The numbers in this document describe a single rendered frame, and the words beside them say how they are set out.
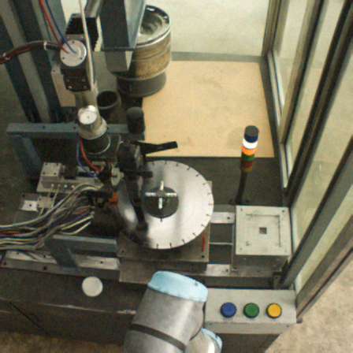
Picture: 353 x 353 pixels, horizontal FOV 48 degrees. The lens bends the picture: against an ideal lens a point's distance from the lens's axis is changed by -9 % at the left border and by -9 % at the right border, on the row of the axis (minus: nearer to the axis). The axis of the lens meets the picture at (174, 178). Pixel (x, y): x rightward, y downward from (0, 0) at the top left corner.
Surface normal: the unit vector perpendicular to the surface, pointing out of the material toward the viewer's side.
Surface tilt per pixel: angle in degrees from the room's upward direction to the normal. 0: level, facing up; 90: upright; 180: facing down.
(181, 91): 0
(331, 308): 0
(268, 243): 0
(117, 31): 90
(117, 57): 90
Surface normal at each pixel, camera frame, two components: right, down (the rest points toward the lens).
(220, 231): -0.03, -0.56
